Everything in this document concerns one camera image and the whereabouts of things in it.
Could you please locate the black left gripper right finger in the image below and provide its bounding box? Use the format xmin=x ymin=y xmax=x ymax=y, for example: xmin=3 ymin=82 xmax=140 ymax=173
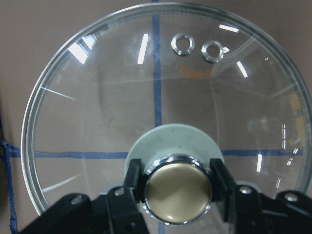
xmin=210 ymin=158 xmax=235 ymax=222

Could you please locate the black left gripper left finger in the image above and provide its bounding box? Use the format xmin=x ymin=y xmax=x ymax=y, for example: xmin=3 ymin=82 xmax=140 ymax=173
xmin=123 ymin=159 xmax=143 ymax=202

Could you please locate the glass pot lid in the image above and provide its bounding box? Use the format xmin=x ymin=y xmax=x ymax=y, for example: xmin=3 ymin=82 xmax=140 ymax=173
xmin=21 ymin=2 xmax=312 ymax=214

